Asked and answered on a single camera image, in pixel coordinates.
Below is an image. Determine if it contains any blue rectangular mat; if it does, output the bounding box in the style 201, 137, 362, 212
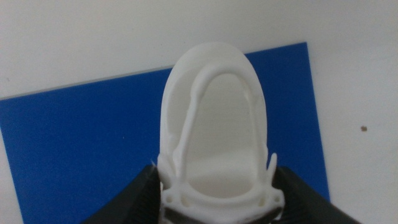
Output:
0, 42, 331, 224

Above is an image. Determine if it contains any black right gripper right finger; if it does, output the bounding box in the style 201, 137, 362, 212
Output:
271, 166, 362, 224

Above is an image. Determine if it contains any white sandal with striped straps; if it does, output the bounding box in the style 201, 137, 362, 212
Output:
157, 41, 286, 224

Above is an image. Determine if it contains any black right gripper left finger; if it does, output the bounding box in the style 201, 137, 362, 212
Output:
81, 164, 163, 224

